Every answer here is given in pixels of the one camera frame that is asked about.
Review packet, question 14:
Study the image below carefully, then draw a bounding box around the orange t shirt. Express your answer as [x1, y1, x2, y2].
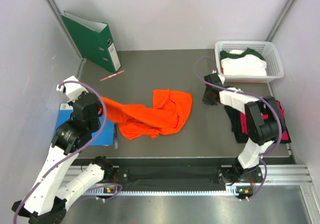
[103, 89, 193, 140]

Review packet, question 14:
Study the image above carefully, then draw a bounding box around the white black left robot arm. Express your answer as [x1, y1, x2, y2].
[11, 92, 114, 223]

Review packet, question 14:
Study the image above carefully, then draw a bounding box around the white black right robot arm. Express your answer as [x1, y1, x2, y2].
[203, 73, 286, 183]

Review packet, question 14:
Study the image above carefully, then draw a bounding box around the black folded t shirt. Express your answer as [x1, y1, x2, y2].
[224, 106, 292, 144]

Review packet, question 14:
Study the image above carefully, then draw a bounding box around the blue clip file folder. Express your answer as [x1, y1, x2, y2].
[55, 103, 117, 146]

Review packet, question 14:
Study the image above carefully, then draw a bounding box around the dark green t shirt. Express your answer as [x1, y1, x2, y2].
[220, 48, 265, 61]

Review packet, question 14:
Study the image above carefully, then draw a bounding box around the white folded t shirt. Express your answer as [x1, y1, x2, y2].
[220, 50, 267, 76]

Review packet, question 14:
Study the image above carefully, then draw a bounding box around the red white pen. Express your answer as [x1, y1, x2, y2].
[100, 70, 124, 81]

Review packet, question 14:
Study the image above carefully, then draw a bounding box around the green lever arch binder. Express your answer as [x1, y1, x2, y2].
[61, 12, 121, 73]

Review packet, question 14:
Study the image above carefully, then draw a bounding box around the white plastic basket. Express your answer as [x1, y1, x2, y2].
[215, 41, 284, 83]

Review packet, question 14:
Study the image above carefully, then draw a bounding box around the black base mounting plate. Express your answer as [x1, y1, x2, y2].
[109, 165, 263, 192]

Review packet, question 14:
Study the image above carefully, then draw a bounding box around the magenta folded t shirt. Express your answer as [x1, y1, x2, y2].
[240, 101, 291, 143]

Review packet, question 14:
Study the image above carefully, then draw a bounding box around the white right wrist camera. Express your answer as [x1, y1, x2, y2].
[212, 70, 225, 85]

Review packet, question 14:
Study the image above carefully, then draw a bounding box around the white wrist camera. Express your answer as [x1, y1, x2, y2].
[56, 83, 88, 102]
[212, 70, 225, 85]

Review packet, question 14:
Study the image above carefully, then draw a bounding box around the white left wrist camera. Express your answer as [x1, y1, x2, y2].
[56, 83, 88, 102]

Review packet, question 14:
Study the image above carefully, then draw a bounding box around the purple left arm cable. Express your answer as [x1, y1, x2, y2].
[12, 81, 123, 222]

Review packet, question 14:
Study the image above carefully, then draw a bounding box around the aluminium rail frame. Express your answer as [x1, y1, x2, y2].
[63, 164, 320, 223]

